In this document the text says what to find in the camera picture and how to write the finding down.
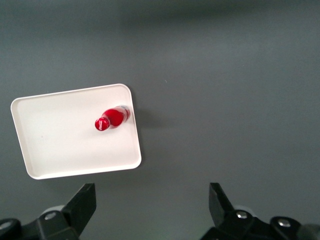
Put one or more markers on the red coke bottle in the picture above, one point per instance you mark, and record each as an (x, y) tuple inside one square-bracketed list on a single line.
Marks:
[(113, 118)]

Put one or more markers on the white rectangular tray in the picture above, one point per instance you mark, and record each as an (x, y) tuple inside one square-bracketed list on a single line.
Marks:
[(62, 135)]

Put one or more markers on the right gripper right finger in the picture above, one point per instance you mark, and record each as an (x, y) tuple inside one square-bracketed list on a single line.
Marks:
[(225, 217)]

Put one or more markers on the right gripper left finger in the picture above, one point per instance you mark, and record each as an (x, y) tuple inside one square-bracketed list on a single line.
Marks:
[(75, 212)]

